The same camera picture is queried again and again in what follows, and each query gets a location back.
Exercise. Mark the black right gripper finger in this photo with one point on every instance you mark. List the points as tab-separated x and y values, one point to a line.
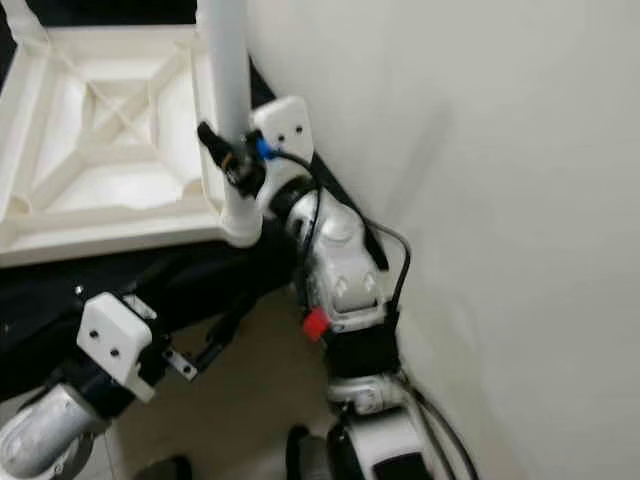
220	152

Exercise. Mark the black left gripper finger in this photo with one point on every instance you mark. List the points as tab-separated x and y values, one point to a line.
225	330

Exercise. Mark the white plastic children table top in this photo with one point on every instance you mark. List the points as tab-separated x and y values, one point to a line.
100	205

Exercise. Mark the black table cloth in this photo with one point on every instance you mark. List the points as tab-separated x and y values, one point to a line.
60	310

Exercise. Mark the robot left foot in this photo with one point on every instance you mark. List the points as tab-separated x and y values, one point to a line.
160	468

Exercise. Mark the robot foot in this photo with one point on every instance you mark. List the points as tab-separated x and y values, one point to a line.
160	468
310	455

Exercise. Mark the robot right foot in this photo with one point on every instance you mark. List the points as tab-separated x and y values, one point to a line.
310	455

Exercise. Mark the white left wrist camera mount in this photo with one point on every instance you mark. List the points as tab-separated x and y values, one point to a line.
117	338

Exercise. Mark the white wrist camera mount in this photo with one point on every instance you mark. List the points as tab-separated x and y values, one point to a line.
117	338
285	125

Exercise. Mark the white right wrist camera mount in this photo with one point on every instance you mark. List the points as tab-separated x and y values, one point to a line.
285	125

